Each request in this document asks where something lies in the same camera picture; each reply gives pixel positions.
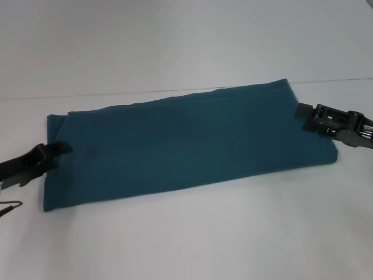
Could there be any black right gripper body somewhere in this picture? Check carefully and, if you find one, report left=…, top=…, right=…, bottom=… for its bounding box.
left=334, top=110, right=373, bottom=150

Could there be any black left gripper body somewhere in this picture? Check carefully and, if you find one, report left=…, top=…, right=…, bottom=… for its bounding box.
left=0, top=143, right=50, bottom=191

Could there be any teal t-shirt with FREE! print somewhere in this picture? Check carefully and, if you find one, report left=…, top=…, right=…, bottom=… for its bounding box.
left=42, top=78, right=340, bottom=212

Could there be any dark red left gripper cable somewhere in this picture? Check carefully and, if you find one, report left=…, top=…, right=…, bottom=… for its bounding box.
left=0, top=199, right=24, bottom=217

